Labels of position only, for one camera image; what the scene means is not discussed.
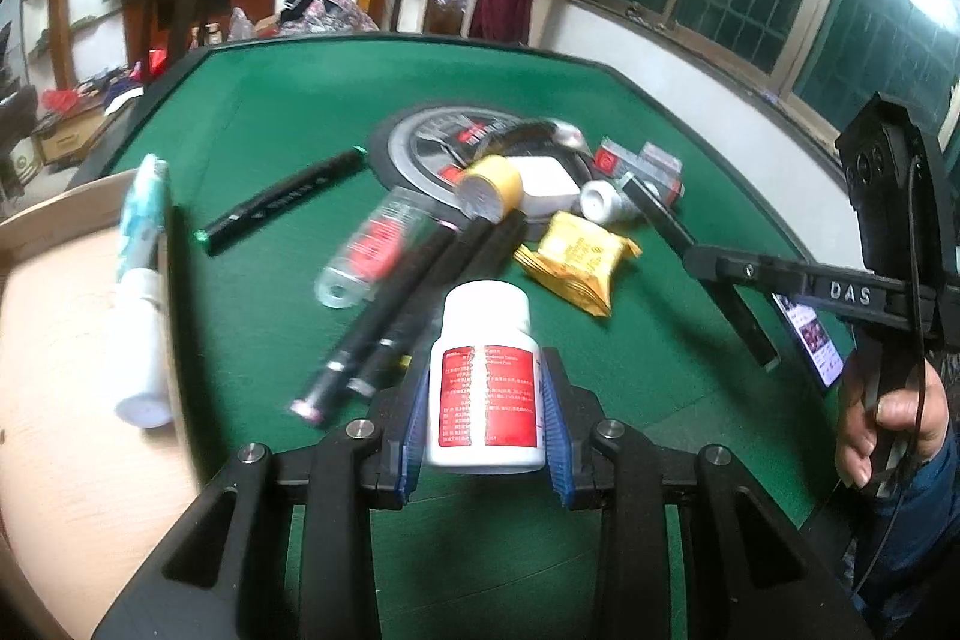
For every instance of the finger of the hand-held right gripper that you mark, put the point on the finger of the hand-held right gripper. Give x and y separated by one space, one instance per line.
667 224
746 325

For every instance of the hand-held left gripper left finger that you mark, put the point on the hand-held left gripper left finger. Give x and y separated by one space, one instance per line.
405 445

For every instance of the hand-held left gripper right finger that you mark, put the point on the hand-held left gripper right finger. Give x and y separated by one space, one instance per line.
559 445

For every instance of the small white bottle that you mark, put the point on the small white bottle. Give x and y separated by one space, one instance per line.
600 201

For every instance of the white pill bottle red label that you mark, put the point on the white pill bottle red label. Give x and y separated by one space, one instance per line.
484 385

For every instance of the yellow tape roll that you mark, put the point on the yellow tape roll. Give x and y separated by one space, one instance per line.
489 186

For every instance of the round wooden tray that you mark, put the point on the round wooden tray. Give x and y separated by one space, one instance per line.
52 400

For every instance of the person's right forearm blue sleeve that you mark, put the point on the person's right forearm blue sleeve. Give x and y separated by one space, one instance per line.
919 535

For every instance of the person's right hand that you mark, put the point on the person's right hand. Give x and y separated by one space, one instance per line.
896 419

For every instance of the long white box red ends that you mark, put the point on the long white box red ends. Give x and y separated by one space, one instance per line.
661 166

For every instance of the smartphone with lit screen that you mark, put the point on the smartphone with lit screen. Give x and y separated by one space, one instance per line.
814 340

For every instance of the yellow snack packet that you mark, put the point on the yellow snack packet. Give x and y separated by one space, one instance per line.
579 261

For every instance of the round silver table centre panel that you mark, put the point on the round silver table centre panel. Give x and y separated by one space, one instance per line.
420 145

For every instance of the black marker pen green ends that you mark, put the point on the black marker pen green ends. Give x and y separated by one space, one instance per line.
281 201

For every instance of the white teal tube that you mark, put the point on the white teal tube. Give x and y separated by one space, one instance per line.
139 295

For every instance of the floral fabric bag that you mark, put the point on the floral fabric bag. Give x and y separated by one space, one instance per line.
330 10

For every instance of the cardboard box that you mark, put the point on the cardboard box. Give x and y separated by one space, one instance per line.
67 132

